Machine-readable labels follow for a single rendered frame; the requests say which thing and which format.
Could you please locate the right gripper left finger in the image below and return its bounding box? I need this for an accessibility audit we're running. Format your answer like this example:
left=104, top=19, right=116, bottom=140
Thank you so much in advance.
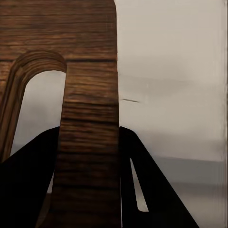
left=0, top=126, right=60, bottom=228

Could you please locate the cutting board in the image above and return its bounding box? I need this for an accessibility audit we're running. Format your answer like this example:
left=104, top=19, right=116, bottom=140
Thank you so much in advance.
left=0, top=0, right=122, bottom=228

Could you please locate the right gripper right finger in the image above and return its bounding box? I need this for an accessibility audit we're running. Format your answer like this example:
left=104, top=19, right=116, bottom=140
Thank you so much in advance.
left=119, top=126, right=199, bottom=228

